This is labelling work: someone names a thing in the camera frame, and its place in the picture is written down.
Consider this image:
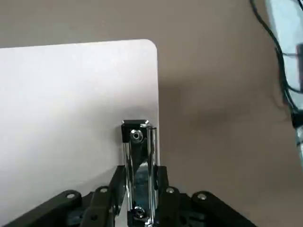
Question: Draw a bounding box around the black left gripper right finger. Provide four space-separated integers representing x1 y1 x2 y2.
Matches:
153 165 258 227

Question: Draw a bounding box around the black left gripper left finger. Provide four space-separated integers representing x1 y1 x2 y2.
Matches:
0 165 126 227

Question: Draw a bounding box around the black lamp cable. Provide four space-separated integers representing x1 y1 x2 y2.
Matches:
250 0 303 130

